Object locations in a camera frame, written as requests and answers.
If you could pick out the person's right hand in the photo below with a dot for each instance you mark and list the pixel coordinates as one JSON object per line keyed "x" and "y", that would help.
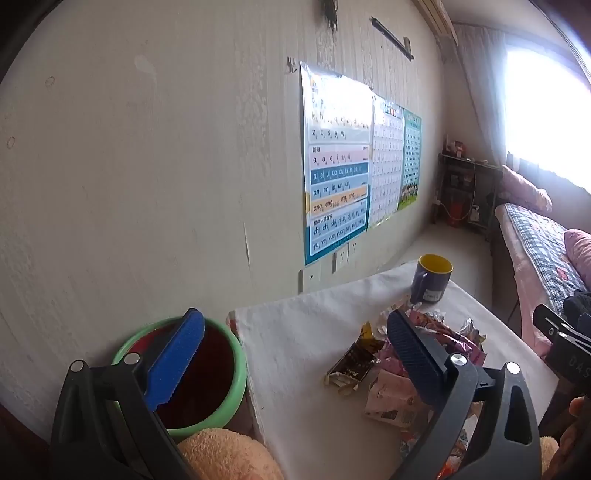
{"x": 581, "y": 406}

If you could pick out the pink bed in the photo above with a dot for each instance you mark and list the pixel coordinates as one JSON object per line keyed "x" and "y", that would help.
{"x": 526, "y": 286}

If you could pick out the red container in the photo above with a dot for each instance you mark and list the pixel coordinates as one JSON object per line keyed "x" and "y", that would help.
{"x": 457, "y": 211}

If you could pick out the white table cloth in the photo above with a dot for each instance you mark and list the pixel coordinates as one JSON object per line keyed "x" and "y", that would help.
{"x": 300, "y": 332}

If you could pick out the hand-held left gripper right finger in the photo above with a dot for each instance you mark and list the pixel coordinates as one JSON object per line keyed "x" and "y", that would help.
{"x": 415, "y": 355}

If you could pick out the dark metal shelf rack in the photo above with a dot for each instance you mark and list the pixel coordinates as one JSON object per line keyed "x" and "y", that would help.
{"x": 461, "y": 180}

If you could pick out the yellow snack wrapper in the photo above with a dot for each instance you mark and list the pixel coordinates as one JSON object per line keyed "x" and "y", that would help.
{"x": 368, "y": 331}

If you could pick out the sheer window curtain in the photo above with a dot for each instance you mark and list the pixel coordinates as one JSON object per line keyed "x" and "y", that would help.
{"x": 480, "y": 92}

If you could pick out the metal wall hook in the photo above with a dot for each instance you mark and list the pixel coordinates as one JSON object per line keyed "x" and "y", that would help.
{"x": 292, "y": 64}

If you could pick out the pile of snack wrappers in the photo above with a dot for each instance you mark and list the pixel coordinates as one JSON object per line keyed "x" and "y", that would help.
{"x": 388, "y": 397}

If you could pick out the white grid wall poster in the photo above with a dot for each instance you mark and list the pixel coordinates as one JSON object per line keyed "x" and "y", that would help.
{"x": 387, "y": 161}

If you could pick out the pink quilted pillow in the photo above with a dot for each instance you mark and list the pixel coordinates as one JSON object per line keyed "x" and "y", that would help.
{"x": 579, "y": 254}

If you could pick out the green bin with red liner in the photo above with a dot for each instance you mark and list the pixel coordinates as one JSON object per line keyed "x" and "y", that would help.
{"x": 207, "y": 378}

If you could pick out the bright window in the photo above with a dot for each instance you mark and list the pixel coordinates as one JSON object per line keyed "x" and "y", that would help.
{"x": 549, "y": 115}

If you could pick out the blue letter wall poster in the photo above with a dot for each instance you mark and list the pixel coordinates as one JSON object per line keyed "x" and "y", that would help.
{"x": 337, "y": 175}

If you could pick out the black wall rod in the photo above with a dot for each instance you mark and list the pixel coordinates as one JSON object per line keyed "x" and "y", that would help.
{"x": 392, "y": 38}

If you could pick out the large white wall socket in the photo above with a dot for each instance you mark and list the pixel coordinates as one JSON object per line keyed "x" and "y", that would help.
{"x": 340, "y": 262}

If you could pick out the dark cloth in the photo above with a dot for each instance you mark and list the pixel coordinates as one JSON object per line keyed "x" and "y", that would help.
{"x": 579, "y": 302}

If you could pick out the small white wall socket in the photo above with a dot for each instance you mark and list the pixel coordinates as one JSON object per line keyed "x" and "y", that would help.
{"x": 354, "y": 249}

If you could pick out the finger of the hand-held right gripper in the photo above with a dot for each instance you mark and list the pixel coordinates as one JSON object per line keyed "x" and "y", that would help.
{"x": 547, "y": 321}

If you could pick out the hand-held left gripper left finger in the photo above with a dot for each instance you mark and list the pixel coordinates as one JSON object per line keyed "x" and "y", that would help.
{"x": 175, "y": 355}

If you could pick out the plaid quilt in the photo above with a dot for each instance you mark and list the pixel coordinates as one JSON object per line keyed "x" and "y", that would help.
{"x": 540, "y": 244}

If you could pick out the green grid wall poster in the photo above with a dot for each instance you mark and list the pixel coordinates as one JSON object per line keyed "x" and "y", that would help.
{"x": 411, "y": 157}

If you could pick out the peach plush toy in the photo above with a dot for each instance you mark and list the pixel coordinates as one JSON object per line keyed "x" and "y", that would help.
{"x": 226, "y": 454}

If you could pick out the blue mug with yellow inside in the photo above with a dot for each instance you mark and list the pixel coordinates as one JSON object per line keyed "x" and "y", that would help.
{"x": 429, "y": 281}

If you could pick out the orange plush toy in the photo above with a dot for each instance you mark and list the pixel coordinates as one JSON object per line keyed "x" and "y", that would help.
{"x": 548, "y": 454}

